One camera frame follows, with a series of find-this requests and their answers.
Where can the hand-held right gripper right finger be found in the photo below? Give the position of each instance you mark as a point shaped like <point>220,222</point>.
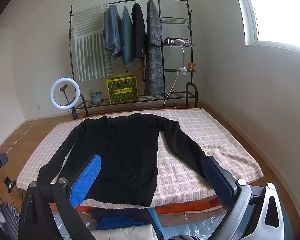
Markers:
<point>215,177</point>

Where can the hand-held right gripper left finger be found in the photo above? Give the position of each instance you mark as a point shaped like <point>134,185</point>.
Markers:
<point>86,180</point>

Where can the black sweater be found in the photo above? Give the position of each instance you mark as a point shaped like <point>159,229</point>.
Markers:
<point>127,155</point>

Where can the black metal clothes rack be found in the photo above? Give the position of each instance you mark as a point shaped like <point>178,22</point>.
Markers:
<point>192,84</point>

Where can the small black stand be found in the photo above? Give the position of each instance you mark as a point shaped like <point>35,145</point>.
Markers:
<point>10,183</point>

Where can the pink plaid blanket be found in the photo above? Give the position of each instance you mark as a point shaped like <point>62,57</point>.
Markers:
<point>202,130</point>

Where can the blue garment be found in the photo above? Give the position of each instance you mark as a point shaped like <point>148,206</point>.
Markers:
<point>115,221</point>

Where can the clear plastic bag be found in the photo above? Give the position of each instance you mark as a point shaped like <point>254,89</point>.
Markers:
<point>195,225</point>

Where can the person's striped grey clothing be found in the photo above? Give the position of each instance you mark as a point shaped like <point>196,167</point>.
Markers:
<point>11,217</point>

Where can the small potted plant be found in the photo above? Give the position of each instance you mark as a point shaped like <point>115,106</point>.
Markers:
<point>95,98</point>

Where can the yellow green patterned box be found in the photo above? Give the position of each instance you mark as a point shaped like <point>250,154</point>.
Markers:
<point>122,91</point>

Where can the brown teddy bear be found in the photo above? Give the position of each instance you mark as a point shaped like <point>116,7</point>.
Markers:
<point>191,66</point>

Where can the grey striped white cloth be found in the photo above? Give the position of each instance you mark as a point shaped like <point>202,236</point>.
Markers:
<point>90,55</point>

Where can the grey plaid coat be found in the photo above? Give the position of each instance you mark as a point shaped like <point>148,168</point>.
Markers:
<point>153,62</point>

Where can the white clip lamp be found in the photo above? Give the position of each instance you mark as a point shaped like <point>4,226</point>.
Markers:
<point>177,41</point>

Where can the teal knit sweater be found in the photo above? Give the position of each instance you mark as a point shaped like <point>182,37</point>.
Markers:
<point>127,42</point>

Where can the blue denim jacket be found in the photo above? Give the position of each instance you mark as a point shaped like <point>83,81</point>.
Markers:
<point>111,30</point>

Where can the black blazer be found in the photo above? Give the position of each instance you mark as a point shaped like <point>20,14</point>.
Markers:
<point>138,30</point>

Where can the window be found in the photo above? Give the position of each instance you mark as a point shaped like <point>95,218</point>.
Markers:
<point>277,10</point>

